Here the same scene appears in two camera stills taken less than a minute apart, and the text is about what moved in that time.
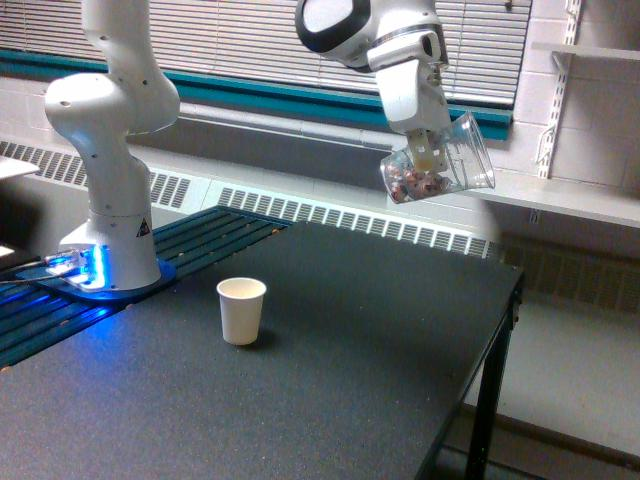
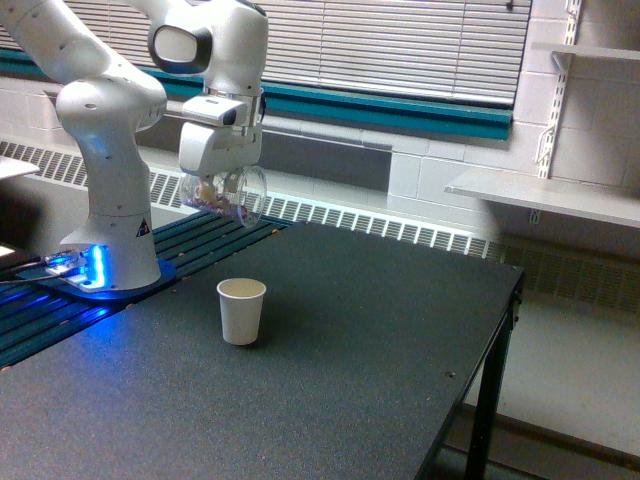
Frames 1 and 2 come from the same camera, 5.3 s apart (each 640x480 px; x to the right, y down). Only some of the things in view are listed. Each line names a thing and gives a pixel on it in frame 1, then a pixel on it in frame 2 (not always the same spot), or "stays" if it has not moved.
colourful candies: [406, 184] to [217, 204]
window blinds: [263, 39] stays
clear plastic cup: [468, 166] to [242, 195]
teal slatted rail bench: [30, 319] stays
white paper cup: [241, 301] stays
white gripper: [409, 75] to [220, 136]
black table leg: [491, 394] stays
